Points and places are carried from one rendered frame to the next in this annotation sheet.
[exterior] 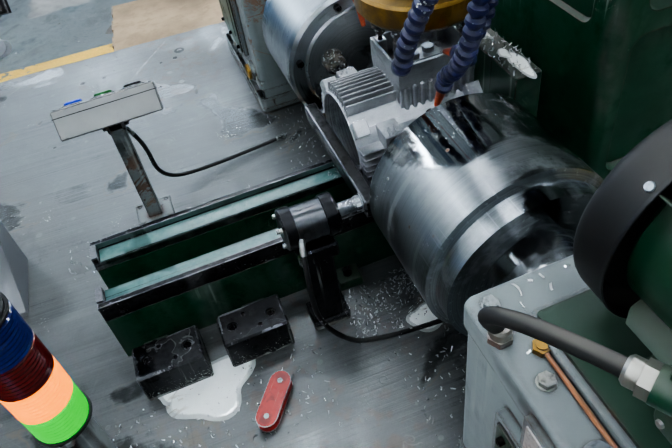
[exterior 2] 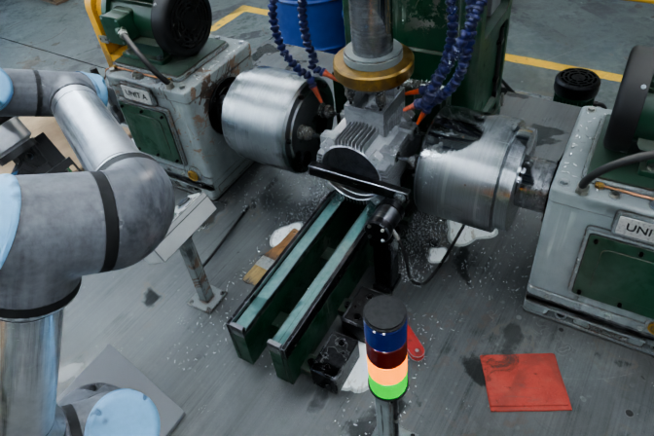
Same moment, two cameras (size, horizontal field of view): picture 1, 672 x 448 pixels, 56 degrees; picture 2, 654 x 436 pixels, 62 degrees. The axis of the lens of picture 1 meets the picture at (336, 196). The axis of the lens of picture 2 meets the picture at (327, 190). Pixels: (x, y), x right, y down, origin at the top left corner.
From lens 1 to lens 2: 0.69 m
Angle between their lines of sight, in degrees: 30
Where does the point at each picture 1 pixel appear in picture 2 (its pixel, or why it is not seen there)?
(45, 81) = not seen: outside the picture
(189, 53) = not seen: hidden behind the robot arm
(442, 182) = (474, 152)
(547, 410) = (626, 203)
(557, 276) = (571, 160)
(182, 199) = (217, 280)
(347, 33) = (306, 112)
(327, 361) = (413, 307)
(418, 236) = (475, 186)
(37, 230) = not seen: hidden behind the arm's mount
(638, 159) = (632, 79)
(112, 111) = (188, 224)
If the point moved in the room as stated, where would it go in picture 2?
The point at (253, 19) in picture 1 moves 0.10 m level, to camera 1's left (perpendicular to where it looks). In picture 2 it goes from (201, 132) to (169, 152)
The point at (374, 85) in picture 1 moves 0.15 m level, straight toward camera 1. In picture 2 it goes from (363, 130) to (412, 159)
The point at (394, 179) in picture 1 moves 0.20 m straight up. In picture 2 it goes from (438, 166) to (442, 81)
